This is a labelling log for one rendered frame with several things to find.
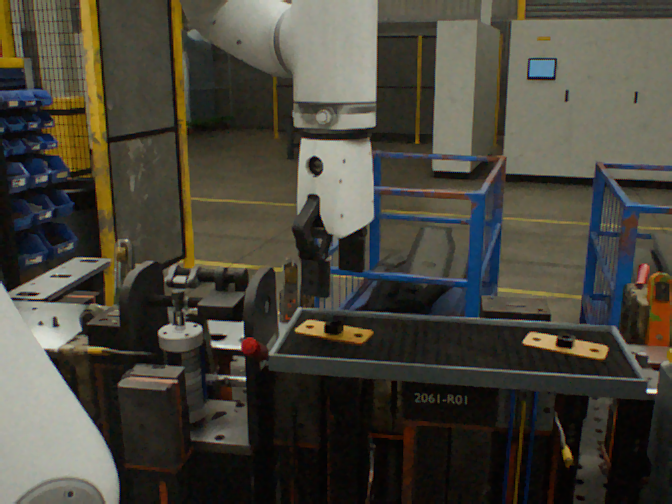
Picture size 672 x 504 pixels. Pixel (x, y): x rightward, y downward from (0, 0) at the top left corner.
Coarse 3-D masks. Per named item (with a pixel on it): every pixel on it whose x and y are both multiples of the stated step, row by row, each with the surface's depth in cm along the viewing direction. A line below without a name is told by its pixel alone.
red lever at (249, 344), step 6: (246, 342) 72; (252, 342) 72; (258, 342) 74; (246, 348) 72; (252, 348) 72; (258, 348) 73; (264, 348) 75; (246, 354) 72; (252, 354) 72; (258, 354) 74; (264, 354) 76; (258, 360) 76
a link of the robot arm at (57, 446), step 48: (0, 288) 46; (0, 336) 44; (0, 384) 43; (48, 384) 45; (0, 432) 42; (48, 432) 44; (96, 432) 47; (0, 480) 42; (48, 480) 43; (96, 480) 45
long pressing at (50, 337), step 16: (16, 304) 128; (32, 304) 128; (48, 304) 128; (64, 304) 128; (32, 320) 120; (48, 320) 120; (64, 320) 120; (208, 320) 120; (48, 336) 113; (64, 336) 113; (240, 336) 113; (48, 352) 107; (224, 352) 108; (240, 352) 108; (656, 352) 106; (656, 384) 96
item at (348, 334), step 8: (312, 320) 76; (304, 328) 74; (312, 328) 74; (320, 328) 74; (328, 328) 73; (336, 328) 72; (344, 328) 74; (352, 328) 74; (312, 336) 73; (320, 336) 72; (328, 336) 72; (336, 336) 72; (344, 336) 72; (352, 336) 72; (368, 336) 72; (360, 344) 70
